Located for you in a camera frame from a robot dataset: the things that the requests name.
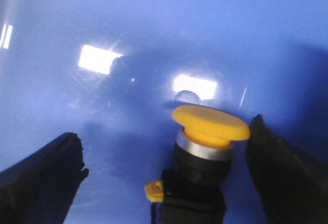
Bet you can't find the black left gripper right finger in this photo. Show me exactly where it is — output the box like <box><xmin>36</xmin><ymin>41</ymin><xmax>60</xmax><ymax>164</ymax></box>
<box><xmin>245</xmin><ymin>114</ymin><xmax>327</xmax><ymax>223</ymax></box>

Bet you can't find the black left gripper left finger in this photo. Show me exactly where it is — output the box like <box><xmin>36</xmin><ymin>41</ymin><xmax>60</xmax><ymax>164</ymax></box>
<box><xmin>1</xmin><ymin>132</ymin><xmax>89</xmax><ymax>223</ymax></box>

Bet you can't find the yellow mushroom push button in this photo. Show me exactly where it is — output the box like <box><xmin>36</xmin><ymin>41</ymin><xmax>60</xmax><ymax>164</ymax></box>
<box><xmin>145</xmin><ymin>105</ymin><xmax>251</xmax><ymax>223</ymax></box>

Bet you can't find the blue plastic bin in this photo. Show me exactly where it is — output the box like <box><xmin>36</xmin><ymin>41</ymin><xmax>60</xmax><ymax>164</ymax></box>
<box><xmin>1</xmin><ymin>0</ymin><xmax>327</xmax><ymax>223</ymax></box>

